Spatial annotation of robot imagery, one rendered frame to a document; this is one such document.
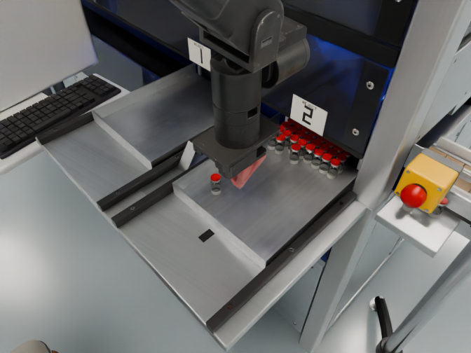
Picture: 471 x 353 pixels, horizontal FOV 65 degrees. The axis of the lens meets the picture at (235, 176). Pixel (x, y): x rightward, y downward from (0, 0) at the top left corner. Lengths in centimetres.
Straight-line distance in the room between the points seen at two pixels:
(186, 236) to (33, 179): 165
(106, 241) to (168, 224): 114
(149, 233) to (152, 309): 93
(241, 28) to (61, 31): 103
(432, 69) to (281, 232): 38
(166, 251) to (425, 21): 56
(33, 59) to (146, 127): 48
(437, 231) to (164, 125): 66
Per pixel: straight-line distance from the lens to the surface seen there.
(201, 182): 81
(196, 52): 98
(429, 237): 82
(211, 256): 70
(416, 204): 69
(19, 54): 130
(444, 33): 59
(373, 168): 74
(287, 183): 82
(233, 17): 33
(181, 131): 95
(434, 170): 71
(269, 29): 37
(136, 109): 104
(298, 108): 78
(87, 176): 89
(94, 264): 182
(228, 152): 45
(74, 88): 129
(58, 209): 209
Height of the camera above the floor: 148
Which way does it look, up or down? 47 degrees down
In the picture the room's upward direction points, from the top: straight up
